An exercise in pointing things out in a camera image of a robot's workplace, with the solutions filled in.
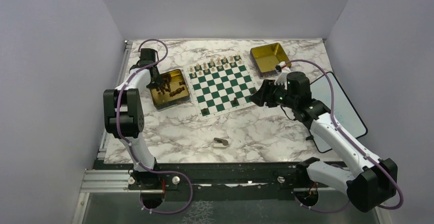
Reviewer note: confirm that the white tablet with black frame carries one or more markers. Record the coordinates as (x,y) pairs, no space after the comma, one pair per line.
(344,111)

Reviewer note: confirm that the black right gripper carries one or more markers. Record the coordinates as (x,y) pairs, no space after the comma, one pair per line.
(265,93)

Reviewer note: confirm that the empty gold tin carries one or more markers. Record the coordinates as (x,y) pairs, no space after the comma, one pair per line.
(266,57)

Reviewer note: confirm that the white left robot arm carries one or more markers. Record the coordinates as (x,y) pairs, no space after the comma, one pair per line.
(123,113)

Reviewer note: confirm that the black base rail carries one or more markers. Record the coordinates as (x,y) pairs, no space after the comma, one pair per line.
(222,181)

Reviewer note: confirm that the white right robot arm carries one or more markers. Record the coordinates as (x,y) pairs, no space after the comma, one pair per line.
(368,182)

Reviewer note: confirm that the gold tin with dark pieces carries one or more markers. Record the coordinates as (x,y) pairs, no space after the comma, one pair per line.
(164,101)

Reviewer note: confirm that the light wooden chess pieces row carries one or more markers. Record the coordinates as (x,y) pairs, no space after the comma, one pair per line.
(232,66)

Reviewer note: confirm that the dark chess pieces in tin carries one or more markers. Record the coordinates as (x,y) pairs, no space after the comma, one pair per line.
(165,87)

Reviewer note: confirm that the green white chess board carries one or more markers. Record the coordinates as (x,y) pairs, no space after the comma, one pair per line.
(216,94)

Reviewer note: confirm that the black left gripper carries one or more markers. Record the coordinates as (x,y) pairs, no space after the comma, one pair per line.
(157,82)

